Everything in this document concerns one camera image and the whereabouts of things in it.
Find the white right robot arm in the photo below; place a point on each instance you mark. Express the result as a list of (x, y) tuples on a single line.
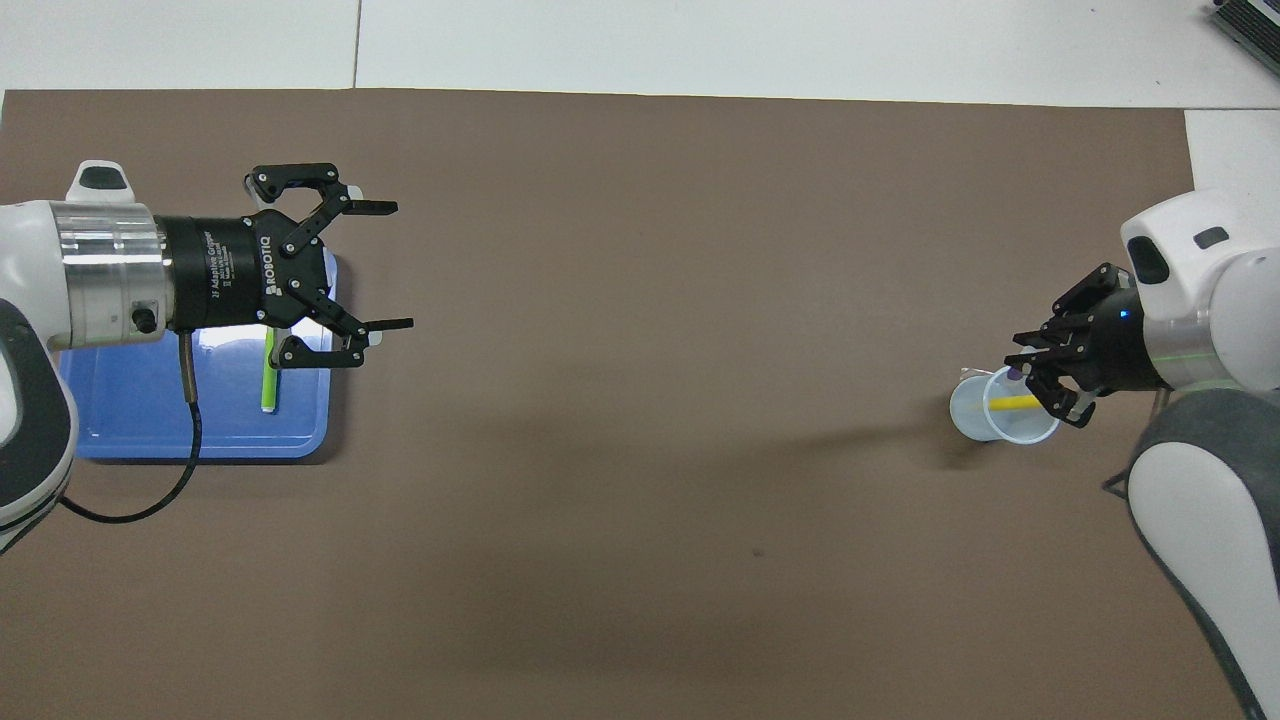
[(1220, 500)]

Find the clear plastic cup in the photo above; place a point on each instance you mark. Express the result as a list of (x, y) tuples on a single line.
[(975, 415)]

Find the yellow pen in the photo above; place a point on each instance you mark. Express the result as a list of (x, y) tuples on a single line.
[(1010, 403)]

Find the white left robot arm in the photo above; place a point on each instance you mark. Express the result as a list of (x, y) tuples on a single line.
[(60, 280)]

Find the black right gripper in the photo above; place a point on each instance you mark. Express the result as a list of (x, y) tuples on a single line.
[(1120, 340)]

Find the green pen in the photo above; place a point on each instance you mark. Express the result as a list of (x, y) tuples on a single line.
[(268, 385)]

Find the grey ribbed device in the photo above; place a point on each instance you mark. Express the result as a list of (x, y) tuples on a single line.
[(1250, 22)]

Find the blue plastic tray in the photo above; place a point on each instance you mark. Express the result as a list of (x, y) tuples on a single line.
[(130, 400)]

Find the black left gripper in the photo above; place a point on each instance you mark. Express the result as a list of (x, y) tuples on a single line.
[(230, 270)]

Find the brown table mat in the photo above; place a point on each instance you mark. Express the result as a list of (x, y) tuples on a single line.
[(640, 400)]

